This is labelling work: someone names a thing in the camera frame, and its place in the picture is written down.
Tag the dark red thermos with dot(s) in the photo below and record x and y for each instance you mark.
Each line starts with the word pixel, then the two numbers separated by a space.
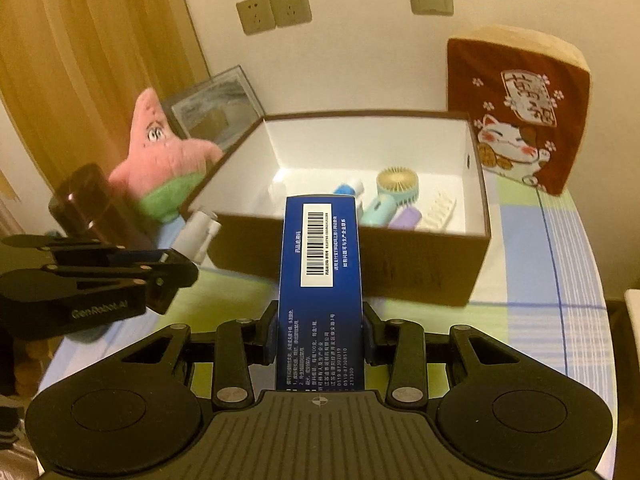
pixel 85 195

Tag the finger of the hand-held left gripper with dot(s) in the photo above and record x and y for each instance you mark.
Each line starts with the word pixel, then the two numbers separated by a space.
pixel 170 280
pixel 85 255

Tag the small purple case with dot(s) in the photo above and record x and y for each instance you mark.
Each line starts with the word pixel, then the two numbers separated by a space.
pixel 406 219

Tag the blue medicine box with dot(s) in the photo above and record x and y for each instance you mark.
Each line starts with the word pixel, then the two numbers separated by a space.
pixel 320 310

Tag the green mini hand fan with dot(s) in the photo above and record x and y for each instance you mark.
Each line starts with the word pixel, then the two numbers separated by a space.
pixel 395 182

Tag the picture frame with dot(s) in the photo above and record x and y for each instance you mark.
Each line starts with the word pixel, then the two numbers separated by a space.
pixel 220 100

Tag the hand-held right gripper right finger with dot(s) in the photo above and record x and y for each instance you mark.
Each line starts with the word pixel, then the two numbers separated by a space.
pixel 369 337

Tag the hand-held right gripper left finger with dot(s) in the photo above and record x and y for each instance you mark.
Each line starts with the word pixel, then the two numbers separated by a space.
pixel 273 335

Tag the red lucky cat cushion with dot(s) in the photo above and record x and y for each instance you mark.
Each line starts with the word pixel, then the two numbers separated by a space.
pixel 480 65

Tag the pink starfish plush toy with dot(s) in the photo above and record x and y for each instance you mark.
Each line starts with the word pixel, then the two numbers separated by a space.
pixel 150 160

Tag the blue tube with white cap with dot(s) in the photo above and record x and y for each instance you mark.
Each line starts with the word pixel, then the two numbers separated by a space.
pixel 345 190

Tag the white ribbed pill organizer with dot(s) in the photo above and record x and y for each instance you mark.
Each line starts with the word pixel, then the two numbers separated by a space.
pixel 440 210

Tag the black and white tube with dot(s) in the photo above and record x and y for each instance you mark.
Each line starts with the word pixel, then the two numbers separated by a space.
pixel 192 240

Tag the brown cardboard box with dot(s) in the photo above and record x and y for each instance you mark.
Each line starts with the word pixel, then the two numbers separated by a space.
pixel 415 270

